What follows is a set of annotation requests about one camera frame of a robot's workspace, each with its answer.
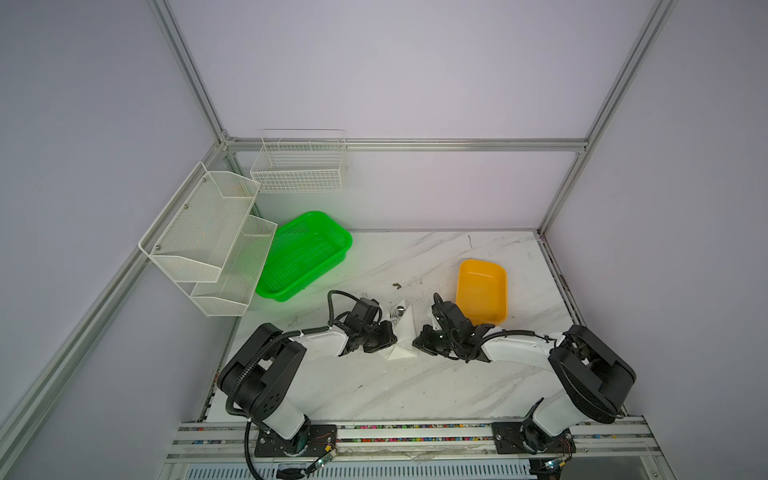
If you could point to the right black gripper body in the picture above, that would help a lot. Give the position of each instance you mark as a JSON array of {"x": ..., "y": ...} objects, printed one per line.
[{"x": 437, "y": 341}]

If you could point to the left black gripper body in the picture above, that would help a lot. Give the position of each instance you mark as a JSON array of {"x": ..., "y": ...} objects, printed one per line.
[{"x": 376, "y": 338}]

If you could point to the silver spoon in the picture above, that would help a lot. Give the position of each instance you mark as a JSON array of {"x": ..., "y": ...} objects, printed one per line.
[{"x": 396, "y": 312}]

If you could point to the white paper napkin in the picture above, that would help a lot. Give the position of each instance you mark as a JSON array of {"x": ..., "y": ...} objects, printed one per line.
[{"x": 405, "y": 329}]

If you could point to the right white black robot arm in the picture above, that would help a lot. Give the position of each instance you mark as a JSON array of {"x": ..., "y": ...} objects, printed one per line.
[{"x": 594, "y": 380}]

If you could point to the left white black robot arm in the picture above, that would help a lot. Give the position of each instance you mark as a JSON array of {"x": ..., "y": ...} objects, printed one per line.
[{"x": 256, "y": 380}]

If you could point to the yellow plastic tray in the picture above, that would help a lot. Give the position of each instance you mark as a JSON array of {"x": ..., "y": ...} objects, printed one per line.
[{"x": 482, "y": 292}]

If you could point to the green plastic basket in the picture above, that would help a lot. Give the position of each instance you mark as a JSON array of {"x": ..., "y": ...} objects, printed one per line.
[{"x": 302, "y": 251}]

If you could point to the lower white mesh shelf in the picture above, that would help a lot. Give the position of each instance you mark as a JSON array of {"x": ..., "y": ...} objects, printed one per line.
[{"x": 232, "y": 294}]

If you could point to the white mesh shelf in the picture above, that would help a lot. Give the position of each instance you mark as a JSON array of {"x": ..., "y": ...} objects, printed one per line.
[
  {"x": 232, "y": 294},
  {"x": 193, "y": 237}
]

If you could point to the upper white mesh shelf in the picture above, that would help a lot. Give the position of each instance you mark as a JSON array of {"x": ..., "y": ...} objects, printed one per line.
[{"x": 193, "y": 237}]

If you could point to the white wire wall basket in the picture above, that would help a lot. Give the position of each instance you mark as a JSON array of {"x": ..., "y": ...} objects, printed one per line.
[{"x": 301, "y": 161}]

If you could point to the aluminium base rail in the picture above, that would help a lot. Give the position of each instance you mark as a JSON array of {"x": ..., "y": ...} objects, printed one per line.
[{"x": 419, "y": 449}]

